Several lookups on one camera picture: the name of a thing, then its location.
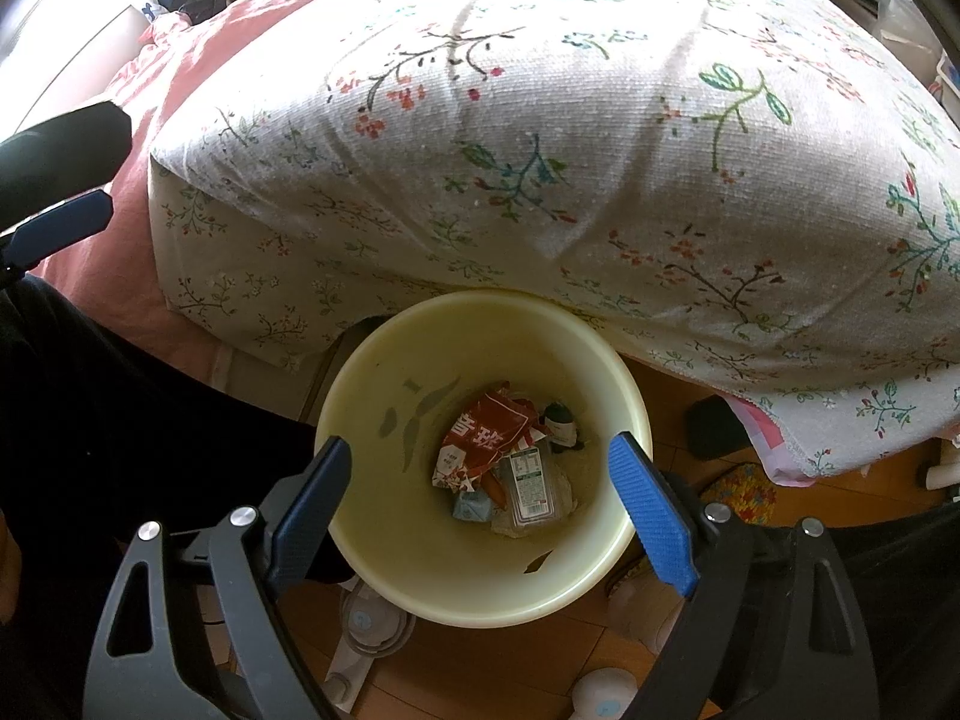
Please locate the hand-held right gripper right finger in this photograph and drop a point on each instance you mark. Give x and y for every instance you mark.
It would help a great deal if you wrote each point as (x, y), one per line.
(649, 510)

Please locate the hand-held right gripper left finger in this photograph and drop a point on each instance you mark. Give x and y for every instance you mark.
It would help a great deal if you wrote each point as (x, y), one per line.
(311, 510)

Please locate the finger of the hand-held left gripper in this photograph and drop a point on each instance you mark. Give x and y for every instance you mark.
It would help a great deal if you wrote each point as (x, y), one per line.
(67, 142)
(64, 221)

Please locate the pale yellow plastic bin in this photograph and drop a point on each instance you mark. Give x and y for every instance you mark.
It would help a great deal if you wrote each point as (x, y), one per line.
(375, 420)

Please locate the clear plastic container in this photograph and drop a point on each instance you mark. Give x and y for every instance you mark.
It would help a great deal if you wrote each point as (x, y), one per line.
(532, 484)

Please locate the small green-capped bottle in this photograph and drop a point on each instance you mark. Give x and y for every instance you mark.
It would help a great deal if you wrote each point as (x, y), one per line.
(561, 420)

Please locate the orange snack wrapper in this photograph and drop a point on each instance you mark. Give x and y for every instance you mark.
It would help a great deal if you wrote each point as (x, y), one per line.
(480, 435)

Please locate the colourful patterned slipper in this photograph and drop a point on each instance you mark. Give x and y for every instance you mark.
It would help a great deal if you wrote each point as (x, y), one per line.
(739, 493)

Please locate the white pink floor object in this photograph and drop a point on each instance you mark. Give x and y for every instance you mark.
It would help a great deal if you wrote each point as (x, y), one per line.
(637, 604)

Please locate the black floor object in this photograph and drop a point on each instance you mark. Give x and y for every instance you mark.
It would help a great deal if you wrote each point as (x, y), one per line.
(716, 427)

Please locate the white wheeled device base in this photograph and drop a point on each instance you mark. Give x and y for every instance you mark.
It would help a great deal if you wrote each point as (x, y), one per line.
(367, 619)

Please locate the pink blanket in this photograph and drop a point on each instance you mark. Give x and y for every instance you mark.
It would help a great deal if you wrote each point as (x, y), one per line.
(172, 60)

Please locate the pink bed skirt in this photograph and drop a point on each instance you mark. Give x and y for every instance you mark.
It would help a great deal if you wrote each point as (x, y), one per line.
(772, 442)

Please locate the grey blue small packet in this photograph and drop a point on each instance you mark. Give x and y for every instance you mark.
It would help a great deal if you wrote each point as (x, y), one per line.
(469, 506)

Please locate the white round device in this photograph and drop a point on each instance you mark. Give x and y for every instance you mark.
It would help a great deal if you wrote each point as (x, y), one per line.
(604, 696)

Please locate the black jacket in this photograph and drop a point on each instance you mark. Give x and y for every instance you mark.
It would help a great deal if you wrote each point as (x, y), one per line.
(214, 4)

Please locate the floral bed sheet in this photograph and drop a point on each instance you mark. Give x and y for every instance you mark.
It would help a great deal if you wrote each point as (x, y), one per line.
(600, 127)

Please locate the clear plastic bag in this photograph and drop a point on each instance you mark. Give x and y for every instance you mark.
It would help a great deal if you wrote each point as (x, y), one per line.
(907, 15)

